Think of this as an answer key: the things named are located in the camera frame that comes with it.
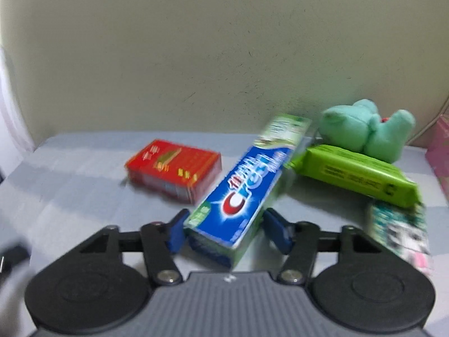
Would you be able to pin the striped bed sheet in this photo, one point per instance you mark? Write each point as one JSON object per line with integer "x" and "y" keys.
{"x": 87, "y": 189}

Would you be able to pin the pink tin box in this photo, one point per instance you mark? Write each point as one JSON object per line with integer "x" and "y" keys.
{"x": 440, "y": 154}

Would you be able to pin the green plush toy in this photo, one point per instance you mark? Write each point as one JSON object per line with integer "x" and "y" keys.
{"x": 350, "y": 126}

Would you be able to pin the pale curtain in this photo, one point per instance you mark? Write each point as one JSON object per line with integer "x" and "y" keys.
{"x": 12, "y": 119}

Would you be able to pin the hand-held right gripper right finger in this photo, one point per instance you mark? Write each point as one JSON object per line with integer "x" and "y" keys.
{"x": 277, "y": 233}

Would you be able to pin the green wet wipes pack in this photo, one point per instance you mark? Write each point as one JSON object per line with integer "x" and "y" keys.
{"x": 350, "y": 172}

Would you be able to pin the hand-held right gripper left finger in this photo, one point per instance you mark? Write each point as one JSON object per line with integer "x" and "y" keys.
{"x": 177, "y": 233}

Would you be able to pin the teal patterned packet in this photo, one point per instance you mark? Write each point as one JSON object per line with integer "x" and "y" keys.
{"x": 400, "y": 231}

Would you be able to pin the red cardboard box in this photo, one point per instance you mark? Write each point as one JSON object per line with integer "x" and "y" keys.
{"x": 172, "y": 168}

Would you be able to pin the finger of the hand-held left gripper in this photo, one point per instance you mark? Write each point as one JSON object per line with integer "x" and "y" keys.
{"x": 14, "y": 256}

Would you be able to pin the blue green toothpaste box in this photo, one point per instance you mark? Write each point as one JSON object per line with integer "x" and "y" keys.
{"x": 245, "y": 189}

